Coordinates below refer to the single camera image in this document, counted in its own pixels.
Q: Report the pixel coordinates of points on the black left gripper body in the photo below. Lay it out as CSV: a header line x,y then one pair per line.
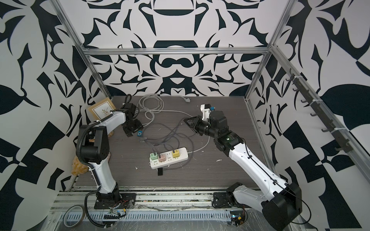
x,y
131,128

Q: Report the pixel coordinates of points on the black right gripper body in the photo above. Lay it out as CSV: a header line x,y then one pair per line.
x,y
200,125

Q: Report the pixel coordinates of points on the grey USB cable yellow charger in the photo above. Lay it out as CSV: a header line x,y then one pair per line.
x,y
191,153

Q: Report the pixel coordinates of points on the grey USB cable green charger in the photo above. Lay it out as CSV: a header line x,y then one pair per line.
x,y
160,134

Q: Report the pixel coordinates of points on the grey USB cable pink charger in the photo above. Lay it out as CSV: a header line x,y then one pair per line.
x,y
165,140

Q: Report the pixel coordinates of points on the white power strip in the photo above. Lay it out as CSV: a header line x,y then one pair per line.
x,y
169,159

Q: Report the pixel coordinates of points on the yellow USB wall charger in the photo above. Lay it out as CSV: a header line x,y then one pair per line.
x,y
175,153

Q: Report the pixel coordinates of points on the green USB wall charger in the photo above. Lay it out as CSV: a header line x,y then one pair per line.
x,y
154,156

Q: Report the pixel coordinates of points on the pink USB wall charger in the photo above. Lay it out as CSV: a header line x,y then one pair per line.
x,y
162,157

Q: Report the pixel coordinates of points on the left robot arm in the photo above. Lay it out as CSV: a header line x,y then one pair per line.
x,y
93,148

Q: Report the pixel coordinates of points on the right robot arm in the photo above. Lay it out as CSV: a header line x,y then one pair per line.
x,y
278,201

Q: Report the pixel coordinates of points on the brown teddy bear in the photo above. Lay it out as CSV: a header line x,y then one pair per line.
x,y
78,168

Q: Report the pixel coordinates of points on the small circuit board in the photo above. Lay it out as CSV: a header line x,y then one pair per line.
x,y
237,217

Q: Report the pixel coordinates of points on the tape roll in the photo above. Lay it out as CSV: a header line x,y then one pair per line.
x,y
73,216

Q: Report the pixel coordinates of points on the wooden picture frame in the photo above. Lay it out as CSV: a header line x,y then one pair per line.
x,y
102,109

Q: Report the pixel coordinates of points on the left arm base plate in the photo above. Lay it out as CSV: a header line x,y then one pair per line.
x,y
106,201

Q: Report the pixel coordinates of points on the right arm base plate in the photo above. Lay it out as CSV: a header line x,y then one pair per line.
x,y
226,200

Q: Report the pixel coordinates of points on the black wall hook rack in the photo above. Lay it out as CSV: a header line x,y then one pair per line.
x,y
344,138

